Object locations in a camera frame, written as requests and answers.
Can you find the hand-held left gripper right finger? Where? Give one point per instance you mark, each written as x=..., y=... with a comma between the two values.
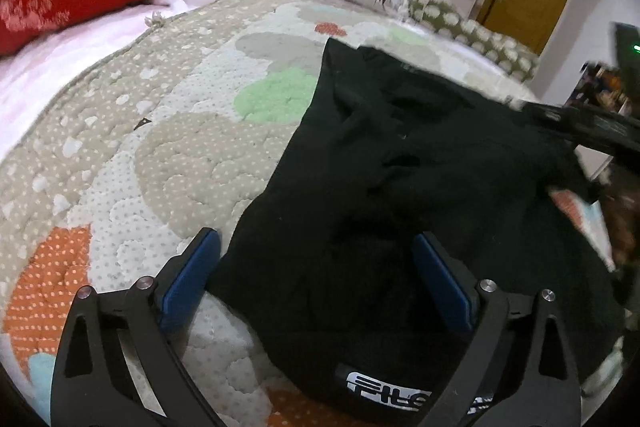
x=445, y=282

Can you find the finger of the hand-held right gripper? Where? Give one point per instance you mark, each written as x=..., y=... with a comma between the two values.
x=590, y=127

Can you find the black pants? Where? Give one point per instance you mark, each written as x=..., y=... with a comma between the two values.
x=375, y=157

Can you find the white bed sheet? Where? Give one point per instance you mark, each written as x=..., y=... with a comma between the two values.
x=60, y=52

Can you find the green white patterned pillow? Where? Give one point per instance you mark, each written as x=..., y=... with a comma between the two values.
x=475, y=32

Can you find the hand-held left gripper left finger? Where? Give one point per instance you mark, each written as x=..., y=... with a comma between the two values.
x=187, y=277

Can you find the heart-patterned quilt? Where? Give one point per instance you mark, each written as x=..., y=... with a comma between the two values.
x=175, y=132

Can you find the cluttered dark rack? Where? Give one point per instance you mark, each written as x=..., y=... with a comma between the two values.
x=602, y=87

